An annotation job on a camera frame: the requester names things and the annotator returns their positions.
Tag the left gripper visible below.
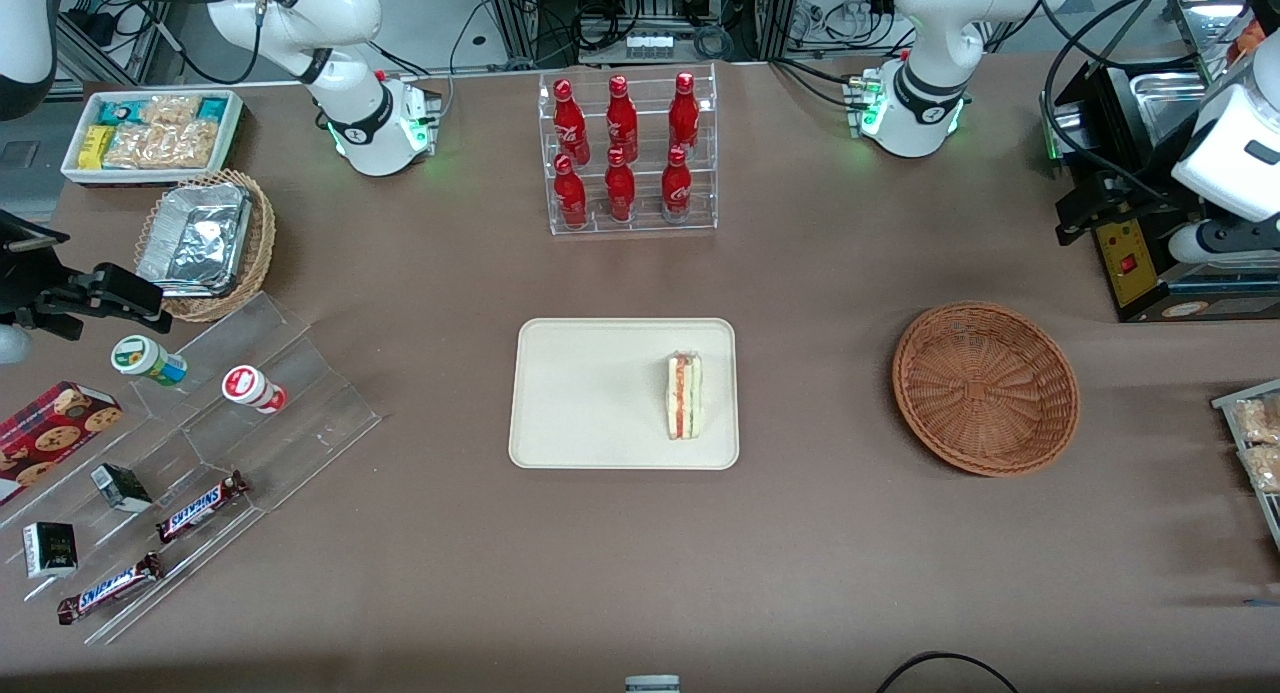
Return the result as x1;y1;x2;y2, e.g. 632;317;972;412
1058;173;1280;266

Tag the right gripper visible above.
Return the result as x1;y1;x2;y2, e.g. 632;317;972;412
0;210;173;364

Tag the triangular sandwich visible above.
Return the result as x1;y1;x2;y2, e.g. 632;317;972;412
666;350;704;441

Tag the light wicker basket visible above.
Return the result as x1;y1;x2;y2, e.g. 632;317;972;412
135;169;277;323

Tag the round brown wicker basket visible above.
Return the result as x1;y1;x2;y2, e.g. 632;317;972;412
892;302;1081;477

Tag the grey snack tray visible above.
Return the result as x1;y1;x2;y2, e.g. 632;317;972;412
1211;378;1280;554

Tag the beige rectangular tray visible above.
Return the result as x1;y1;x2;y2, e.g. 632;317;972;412
508;318;740;471

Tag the green label yogurt cup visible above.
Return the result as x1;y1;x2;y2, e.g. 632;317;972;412
111;335;189;387

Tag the black food warmer cabinet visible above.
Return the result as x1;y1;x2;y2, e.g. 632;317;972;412
1043;0;1280;324

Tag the aluminium foil container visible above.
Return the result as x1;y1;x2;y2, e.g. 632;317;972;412
137;182;254;297

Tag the red tartan cookie box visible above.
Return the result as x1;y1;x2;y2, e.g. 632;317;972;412
0;381;124;506

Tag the stainless steel pan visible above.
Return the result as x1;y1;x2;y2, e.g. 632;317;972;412
1129;68;1223;149

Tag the red label yogurt cup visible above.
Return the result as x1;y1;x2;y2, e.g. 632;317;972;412
222;365;289;415

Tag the large clear cracker bag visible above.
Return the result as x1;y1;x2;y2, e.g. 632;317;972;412
104;120;222;170

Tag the small black chocolate box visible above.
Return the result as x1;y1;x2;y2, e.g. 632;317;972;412
91;463;154;514

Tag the small clear cracker bag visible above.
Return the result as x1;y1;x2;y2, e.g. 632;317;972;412
140;95;202;129

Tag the clear acrylic stepped display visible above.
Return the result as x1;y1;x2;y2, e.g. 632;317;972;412
0;291;383;646

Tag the white plastic snack bin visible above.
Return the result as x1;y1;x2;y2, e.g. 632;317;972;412
62;90;245;186

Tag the snickers chocolate bar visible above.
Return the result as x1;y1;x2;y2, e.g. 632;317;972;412
57;552;167;626
156;471;250;544

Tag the black and white chocolate box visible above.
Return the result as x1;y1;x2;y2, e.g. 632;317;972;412
23;522;79;579

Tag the clear bagged pastry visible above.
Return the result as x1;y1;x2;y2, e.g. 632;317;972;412
1240;443;1280;494
1230;397;1280;445

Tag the red cola bottle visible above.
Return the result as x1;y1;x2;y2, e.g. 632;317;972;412
553;80;590;165
553;154;589;229
669;72;701;155
606;75;639;162
605;148;638;223
661;146;694;220

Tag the clear acrylic bottle rack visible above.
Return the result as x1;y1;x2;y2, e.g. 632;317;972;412
538;63;719;237

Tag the black cable loop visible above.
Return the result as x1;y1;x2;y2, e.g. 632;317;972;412
877;652;1021;693

